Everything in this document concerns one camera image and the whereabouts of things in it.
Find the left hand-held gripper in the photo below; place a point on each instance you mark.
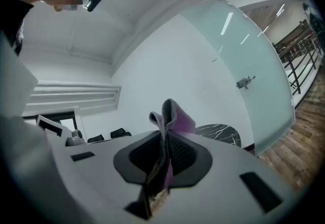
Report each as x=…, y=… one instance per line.
x=64, y=131

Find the black metal railing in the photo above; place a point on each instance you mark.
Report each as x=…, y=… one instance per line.
x=302, y=65

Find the black head-worn camera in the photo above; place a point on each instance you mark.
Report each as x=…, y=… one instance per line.
x=94, y=2

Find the dark wooden shelf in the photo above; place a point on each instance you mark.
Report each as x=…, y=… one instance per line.
x=294, y=40

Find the grey and purple cloth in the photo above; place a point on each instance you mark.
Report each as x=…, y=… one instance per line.
x=166, y=126

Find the metal door lock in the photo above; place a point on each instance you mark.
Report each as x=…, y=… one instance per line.
x=245, y=82

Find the person's black shirt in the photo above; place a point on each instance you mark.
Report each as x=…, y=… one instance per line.
x=17, y=22

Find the green potted plant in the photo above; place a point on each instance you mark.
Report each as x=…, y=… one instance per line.
x=313, y=18

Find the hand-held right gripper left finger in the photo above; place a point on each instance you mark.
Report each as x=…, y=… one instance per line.
x=101, y=179

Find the black marble round table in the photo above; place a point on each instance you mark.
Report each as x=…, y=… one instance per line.
x=221, y=132

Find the frosted glass door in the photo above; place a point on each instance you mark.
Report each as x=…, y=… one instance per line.
x=248, y=70

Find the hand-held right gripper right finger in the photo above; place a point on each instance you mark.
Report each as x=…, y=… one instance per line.
x=218, y=192

